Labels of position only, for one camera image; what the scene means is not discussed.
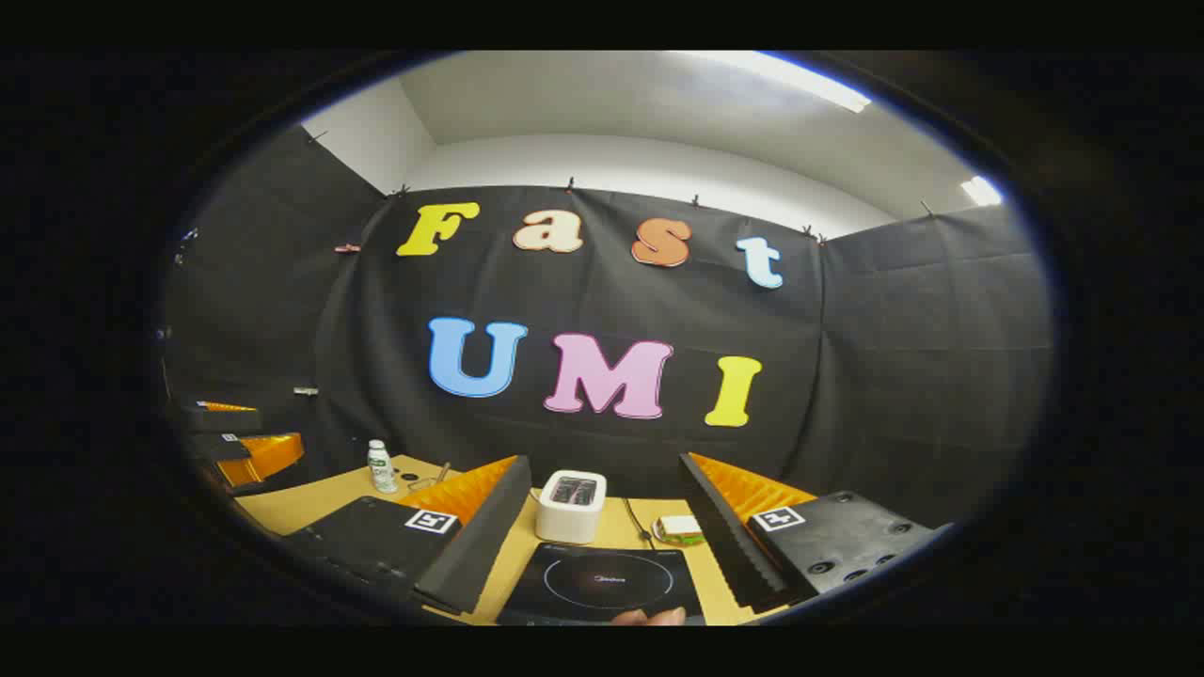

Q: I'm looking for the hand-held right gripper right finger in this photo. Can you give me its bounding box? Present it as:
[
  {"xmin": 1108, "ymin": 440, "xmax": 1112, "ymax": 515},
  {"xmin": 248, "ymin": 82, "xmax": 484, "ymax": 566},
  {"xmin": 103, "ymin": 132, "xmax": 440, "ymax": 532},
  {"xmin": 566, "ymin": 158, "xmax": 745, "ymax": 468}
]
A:
[{"xmin": 677, "ymin": 452, "xmax": 954, "ymax": 615}]

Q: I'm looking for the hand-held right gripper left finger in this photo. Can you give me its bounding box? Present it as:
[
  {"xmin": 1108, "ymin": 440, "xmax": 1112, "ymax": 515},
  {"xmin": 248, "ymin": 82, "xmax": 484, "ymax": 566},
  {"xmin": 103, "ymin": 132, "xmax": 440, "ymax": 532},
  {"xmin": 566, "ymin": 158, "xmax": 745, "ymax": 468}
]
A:
[{"xmin": 280, "ymin": 455, "xmax": 533, "ymax": 617}]

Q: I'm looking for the black induction cooktop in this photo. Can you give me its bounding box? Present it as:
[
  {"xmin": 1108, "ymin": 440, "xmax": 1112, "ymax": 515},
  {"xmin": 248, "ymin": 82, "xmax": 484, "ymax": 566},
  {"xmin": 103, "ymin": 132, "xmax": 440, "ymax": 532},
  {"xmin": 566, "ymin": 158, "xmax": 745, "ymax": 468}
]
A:
[{"xmin": 496, "ymin": 541, "xmax": 706, "ymax": 626}]

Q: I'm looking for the white divided food tray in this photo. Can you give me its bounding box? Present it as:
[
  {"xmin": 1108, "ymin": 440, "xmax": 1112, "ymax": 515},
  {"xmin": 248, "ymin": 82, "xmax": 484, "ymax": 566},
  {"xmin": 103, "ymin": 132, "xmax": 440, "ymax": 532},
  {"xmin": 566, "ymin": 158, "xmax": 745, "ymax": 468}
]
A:
[{"xmin": 652, "ymin": 513, "xmax": 706, "ymax": 548}]

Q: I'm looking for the white toaster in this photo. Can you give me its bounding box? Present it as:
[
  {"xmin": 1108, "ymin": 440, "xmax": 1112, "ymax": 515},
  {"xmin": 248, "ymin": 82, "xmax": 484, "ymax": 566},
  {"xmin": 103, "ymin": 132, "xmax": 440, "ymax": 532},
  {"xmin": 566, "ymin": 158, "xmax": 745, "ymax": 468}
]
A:
[{"xmin": 536, "ymin": 469, "xmax": 608, "ymax": 545}]

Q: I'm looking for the white bottle with green label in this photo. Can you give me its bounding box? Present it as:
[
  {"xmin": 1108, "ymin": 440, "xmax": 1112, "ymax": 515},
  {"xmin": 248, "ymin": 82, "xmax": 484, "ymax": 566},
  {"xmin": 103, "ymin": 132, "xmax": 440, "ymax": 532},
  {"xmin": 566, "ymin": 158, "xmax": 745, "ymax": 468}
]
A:
[{"xmin": 367, "ymin": 439, "xmax": 399, "ymax": 495}]

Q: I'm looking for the black backdrop cloth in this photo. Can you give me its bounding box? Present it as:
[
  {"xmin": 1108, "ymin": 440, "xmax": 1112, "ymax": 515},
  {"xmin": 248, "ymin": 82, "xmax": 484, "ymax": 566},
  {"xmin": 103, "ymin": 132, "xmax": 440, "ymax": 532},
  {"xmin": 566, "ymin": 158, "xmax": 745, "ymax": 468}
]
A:
[{"xmin": 162, "ymin": 125, "xmax": 1054, "ymax": 527}]

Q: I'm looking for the black power cable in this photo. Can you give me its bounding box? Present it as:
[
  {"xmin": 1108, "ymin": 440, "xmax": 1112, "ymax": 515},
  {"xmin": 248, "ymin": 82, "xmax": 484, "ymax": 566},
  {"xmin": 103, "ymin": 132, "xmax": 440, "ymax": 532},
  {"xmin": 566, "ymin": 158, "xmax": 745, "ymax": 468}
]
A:
[{"xmin": 623, "ymin": 496, "xmax": 657, "ymax": 551}]

